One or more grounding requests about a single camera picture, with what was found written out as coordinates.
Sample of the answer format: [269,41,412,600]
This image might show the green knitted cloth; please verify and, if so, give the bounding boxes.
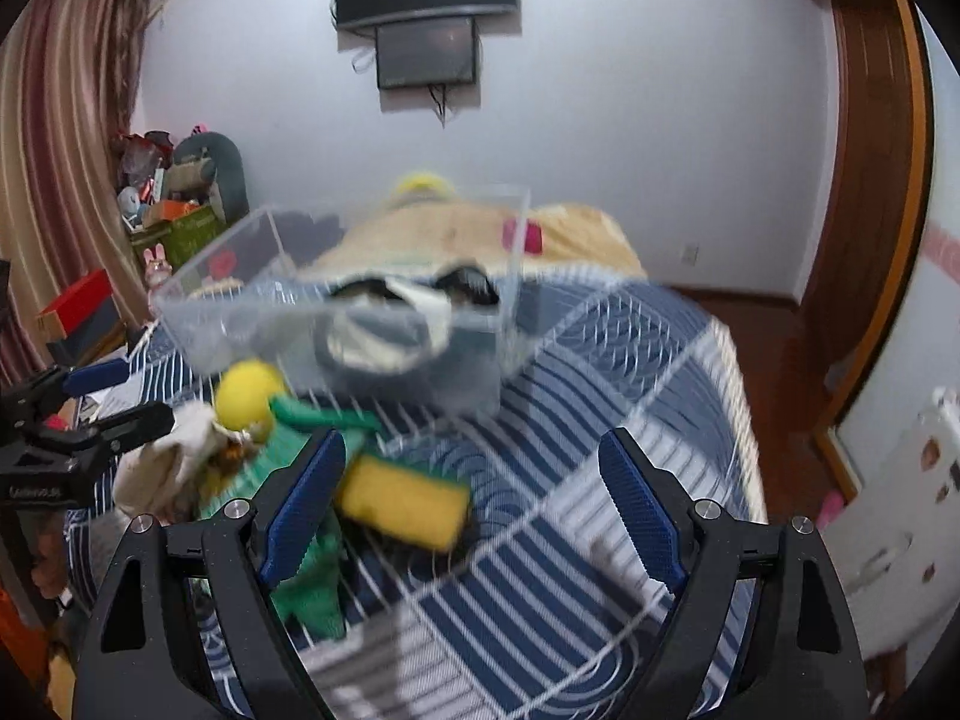
[200,395,382,640]

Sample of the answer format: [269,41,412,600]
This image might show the yellow green sponge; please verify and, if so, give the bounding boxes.
[335,454,472,553]

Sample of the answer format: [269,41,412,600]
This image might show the white velvet drawstring pouch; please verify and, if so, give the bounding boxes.
[112,400,226,523]

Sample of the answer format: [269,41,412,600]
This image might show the white tote bag black straps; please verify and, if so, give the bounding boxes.
[310,262,503,377]

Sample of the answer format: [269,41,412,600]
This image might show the clear plastic storage box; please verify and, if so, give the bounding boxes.
[153,185,530,415]

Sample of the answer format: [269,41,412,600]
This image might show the yellow round soft ball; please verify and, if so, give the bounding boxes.
[213,359,288,444]

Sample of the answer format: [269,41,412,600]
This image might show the red box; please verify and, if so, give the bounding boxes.
[36,270,112,341]

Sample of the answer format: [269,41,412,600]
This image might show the pink plush rabbit toy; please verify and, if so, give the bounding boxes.
[143,242,172,293]

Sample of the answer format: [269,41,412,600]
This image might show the blue white patterned tablecloth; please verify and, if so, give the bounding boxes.
[290,268,766,718]

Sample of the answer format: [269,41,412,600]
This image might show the green storage box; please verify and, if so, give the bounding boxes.
[130,206,226,270]

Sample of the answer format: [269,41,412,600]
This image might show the red plush item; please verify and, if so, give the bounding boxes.
[208,249,238,281]

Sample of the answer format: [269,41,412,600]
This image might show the white wardrobe door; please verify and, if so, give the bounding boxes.
[823,32,958,658]

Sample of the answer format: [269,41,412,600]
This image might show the grey plush dinosaur toy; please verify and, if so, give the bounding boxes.
[164,132,249,226]

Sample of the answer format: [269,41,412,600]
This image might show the brown wooden door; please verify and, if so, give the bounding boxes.
[800,0,934,431]

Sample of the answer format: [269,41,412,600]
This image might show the striped red beige curtain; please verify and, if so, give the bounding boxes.
[2,0,151,383]

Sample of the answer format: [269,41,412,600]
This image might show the yellow foam arch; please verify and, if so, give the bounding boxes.
[392,171,455,199]

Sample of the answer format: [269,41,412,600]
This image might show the white wall socket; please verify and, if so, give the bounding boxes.
[682,244,700,265]

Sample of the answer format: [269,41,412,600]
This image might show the small black wall monitor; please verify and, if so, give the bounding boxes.
[374,16,478,91]

